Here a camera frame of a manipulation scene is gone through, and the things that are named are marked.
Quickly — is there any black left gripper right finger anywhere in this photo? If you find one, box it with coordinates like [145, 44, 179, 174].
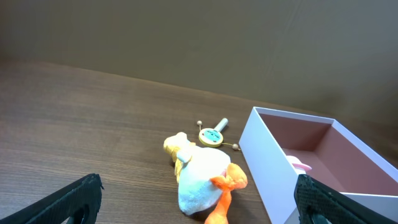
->
[294, 174, 395, 224]

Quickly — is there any wooden rattle drum toy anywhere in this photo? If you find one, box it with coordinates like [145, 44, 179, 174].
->
[197, 118, 241, 151]

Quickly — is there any pink hat doll figure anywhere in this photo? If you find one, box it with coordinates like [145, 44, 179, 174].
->
[286, 156, 312, 175]

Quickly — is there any white box pink interior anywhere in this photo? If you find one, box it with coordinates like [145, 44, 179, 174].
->
[239, 107, 397, 223]

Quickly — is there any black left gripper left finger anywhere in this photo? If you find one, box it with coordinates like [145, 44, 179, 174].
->
[1, 174, 104, 224]

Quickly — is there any white plush duck toy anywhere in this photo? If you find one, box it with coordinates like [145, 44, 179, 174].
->
[163, 132, 248, 224]

